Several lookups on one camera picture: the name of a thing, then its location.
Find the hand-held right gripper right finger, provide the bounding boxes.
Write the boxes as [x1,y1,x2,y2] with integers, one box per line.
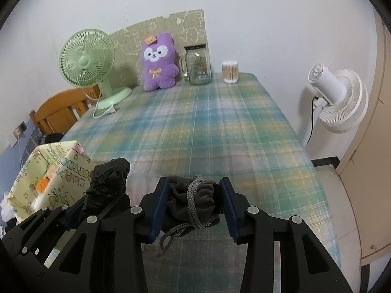
[220,177,352,293]

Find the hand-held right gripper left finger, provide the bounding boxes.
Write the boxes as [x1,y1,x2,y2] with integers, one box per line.
[33,177,168,293]

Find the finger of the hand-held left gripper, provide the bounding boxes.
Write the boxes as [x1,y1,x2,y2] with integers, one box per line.
[4,203,89,251]
[96,194,131,220]

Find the grey drawstring pouch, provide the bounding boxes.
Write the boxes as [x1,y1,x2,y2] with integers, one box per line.
[159,174,223,254]

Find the black plastic bag bundle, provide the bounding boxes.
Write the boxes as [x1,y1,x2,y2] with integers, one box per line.
[86,158,131,211]

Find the yellow patterned fabric storage box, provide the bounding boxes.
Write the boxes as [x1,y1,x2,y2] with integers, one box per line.
[7,140,96,223]

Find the blue plaid pillow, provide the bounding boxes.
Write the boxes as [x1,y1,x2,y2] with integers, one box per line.
[23,128,46,150]

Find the plaid tablecloth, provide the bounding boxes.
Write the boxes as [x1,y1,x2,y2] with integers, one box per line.
[43,72,341,293]

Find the purple plush toy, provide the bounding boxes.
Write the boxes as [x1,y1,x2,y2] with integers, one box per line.
[140,32,180,92]

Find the cotton swab container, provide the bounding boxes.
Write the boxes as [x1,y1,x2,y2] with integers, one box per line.
[221,60,239,84]

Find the glass jar mug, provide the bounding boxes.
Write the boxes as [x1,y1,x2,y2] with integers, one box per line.
[179,45,212,86]

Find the green desk fan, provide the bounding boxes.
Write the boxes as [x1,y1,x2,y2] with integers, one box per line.
[59,28,133,110]

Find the beige door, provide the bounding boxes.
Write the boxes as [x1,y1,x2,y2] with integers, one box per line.
[336,12,391,269]

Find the white standing fan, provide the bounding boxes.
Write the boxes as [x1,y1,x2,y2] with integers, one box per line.
[301,63,369,147]

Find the green patterned board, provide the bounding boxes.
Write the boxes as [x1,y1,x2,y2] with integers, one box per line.
[108,9,210,87]

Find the white fan power cord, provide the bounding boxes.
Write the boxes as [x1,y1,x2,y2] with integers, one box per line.
[93,96,118,119]

